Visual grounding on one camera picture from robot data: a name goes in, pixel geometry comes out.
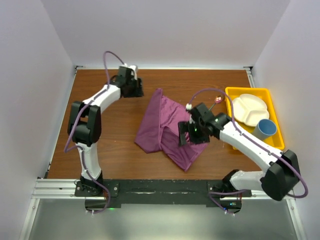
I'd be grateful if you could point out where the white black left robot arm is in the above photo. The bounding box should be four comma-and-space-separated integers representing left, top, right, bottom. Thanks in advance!
63, 64, 144, 196

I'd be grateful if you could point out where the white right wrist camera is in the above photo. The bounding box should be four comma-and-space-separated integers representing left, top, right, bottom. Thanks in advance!
185, 103, 194, 124

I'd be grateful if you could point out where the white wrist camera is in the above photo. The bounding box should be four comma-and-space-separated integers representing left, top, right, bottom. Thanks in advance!
185, 103, 194, 124
122, 63, 138, 80

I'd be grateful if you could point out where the blue plastic cup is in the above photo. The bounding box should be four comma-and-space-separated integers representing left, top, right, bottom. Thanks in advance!
252, 119, 278, 141

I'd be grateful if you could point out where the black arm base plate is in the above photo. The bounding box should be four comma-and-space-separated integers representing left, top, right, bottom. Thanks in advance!
74, 179, 252, 213

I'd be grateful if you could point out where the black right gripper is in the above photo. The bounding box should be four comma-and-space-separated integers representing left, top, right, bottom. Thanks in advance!
178, 119, 210, 146

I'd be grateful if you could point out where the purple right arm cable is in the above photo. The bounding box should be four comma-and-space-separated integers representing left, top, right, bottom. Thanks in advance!
187, 87, 309, 217

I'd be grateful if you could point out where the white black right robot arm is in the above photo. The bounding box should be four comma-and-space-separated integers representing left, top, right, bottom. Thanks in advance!
178, 103, 300, 201

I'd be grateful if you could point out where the yellow plastic tray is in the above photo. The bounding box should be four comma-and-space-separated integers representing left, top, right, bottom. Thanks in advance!
225, 86, 285, 150

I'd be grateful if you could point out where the purple cloth napkin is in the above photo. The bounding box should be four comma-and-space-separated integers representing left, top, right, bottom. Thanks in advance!
134, 88, 208, 172

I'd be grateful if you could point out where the white divided plate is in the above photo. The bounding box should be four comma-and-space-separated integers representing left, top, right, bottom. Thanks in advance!
232, 93, 270, 127

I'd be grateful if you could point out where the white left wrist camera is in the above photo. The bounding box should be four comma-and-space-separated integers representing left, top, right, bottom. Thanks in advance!
122, 63, 138, 80

